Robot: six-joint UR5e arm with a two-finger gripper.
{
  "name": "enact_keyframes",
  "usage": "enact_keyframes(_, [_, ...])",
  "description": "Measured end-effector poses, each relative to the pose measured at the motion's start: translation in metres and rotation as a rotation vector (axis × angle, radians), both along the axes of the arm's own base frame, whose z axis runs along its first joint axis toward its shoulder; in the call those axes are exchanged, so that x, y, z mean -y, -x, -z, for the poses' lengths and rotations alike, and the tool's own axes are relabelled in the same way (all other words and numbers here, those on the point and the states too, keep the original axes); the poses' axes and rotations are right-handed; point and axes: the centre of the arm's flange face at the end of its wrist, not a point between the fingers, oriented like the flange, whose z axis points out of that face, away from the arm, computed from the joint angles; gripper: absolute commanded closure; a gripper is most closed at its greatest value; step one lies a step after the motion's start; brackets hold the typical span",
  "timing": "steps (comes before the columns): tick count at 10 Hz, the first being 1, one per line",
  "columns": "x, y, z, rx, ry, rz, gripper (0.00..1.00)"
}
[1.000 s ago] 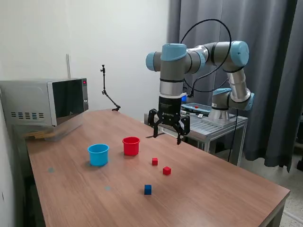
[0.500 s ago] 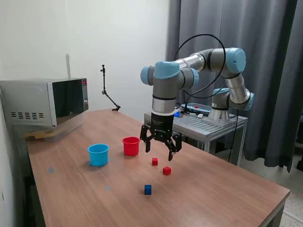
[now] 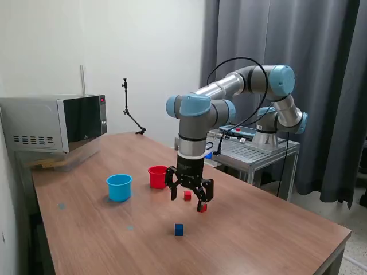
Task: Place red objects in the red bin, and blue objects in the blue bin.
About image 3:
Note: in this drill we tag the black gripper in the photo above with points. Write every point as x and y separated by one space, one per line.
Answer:
189 172

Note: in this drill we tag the blue cube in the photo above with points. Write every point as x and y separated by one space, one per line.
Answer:
179 230

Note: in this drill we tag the silver blue UR5e robot arm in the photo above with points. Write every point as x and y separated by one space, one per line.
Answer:
223 86

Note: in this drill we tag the red cube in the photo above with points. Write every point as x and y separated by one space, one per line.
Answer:
204 208
187 196

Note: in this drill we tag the red plastic cup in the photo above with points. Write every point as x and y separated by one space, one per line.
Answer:
156 179

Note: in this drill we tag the grey metal robot stand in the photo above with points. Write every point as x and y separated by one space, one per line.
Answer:
252 154

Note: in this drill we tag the blue plastic cup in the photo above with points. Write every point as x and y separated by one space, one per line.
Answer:
119 190

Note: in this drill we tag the blue teach pendant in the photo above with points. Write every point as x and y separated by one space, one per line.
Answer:
243 132

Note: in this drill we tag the wooden blocks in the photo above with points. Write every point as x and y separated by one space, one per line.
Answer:
48 164

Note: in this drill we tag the white pole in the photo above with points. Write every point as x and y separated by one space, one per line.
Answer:
82 80

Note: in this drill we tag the silver microwave oven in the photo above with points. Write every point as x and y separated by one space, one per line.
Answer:
34 120

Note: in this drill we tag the grey curtain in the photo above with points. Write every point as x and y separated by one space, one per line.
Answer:
329 57

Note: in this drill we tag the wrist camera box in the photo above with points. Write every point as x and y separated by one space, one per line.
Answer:
209 155

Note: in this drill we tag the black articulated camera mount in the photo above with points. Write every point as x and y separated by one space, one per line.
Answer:
141 132

